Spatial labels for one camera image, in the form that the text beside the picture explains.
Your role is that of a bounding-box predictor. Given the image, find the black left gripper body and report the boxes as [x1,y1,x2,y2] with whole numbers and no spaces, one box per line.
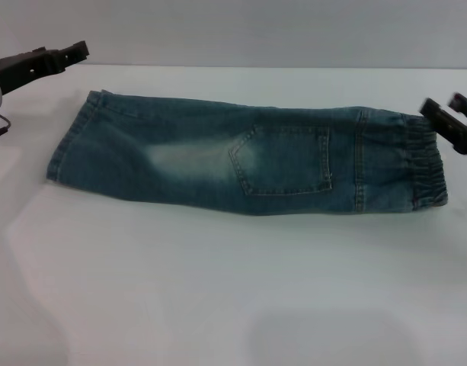
[0,46,69,95]

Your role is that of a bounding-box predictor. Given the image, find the blue denim shorts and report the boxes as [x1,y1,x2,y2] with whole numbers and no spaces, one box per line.
[45,89,449,217]

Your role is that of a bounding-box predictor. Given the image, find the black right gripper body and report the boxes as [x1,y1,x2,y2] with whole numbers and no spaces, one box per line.
[444,112,467,157]

